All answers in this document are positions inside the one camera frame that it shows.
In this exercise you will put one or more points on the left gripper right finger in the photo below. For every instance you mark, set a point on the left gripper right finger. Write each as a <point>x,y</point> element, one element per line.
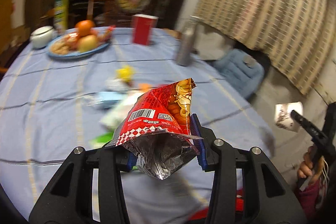
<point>247,187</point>

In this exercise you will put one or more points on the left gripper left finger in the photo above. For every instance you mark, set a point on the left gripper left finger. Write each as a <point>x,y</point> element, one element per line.
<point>67,198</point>

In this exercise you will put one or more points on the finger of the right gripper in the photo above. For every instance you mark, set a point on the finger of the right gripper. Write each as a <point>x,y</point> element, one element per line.
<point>317,135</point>

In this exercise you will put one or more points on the white printed paper scrap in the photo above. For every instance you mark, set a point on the white printed paper scrap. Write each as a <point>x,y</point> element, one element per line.
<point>282,118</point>

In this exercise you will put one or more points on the white medicine box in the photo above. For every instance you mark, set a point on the white medicine box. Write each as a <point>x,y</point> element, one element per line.
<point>114,116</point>

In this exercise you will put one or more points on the blue face mask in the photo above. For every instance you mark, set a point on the blue face mask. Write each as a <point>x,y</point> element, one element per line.
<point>106,100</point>

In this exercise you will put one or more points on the red snack bag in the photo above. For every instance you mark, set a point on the red snack bag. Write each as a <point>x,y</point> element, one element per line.
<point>157,130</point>

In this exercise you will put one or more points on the yellow pompom trash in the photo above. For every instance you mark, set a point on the yellow pompom trash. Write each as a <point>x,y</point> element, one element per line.
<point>125,73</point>

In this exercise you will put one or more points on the right hand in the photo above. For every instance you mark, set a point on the right hand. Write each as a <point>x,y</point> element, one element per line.
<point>308,169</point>

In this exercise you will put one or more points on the light blue tablecloth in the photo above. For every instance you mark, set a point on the light blue tablecloth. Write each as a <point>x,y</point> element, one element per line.
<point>45,113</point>

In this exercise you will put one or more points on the blue cushioned chair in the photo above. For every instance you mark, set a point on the blue cushioned chair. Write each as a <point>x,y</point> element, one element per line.
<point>241,71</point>

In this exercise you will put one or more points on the checked beige curtain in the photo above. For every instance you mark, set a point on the checked beige curtain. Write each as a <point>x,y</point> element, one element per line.
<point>297,35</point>

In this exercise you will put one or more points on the blue fruit plate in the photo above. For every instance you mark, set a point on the blue fruit plate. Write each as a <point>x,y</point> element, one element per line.
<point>73,55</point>

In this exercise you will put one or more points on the silver metal bottle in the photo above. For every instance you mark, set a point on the silver metal bottle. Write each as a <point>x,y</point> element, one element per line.
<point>187,41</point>

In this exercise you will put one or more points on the yellow apple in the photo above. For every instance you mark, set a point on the yellow apple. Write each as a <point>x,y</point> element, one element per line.
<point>87,43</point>

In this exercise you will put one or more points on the white ceramic jar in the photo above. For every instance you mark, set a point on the white ceramic jar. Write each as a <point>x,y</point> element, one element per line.
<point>41,37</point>

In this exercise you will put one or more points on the orange fruit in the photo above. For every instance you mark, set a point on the orange fruit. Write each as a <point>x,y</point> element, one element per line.
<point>84,27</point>

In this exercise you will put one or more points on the red box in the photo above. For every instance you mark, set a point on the red box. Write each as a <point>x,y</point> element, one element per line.
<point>142,28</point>

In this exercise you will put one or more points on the yellow green carton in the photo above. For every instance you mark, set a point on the yellow green carton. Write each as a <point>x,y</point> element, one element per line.
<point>61,16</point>

